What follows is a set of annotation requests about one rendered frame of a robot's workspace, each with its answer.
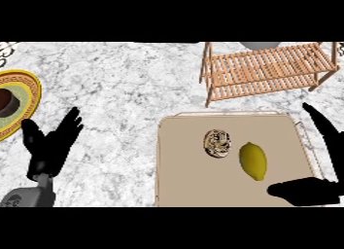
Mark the grey round object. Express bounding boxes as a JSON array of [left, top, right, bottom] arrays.
[[237, 42, 282, 52]]

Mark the dark brown cupcake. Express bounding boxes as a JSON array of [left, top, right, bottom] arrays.
[[0, 88, 22, 119]]

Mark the yellow patterned plate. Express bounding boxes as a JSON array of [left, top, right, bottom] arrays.
[[0, 69, 42, 147]]

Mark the wooden tiered shelf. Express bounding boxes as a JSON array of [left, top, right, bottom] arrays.
[[197, 42, 341, 108]]

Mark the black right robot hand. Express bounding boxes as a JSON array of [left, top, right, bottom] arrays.
[[267, 102, 344, 207]]

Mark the beige tray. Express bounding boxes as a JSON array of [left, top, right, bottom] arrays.
[[153, 111, 341, 208]]

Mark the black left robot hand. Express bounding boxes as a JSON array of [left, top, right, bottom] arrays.
[[20, 106, 84, 182]]

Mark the brown speckled cookie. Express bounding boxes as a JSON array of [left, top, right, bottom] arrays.
[[202, 128, 231, 160]]

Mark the yellow lemon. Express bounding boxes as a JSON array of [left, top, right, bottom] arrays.
[[237, 141, 268, 182]]

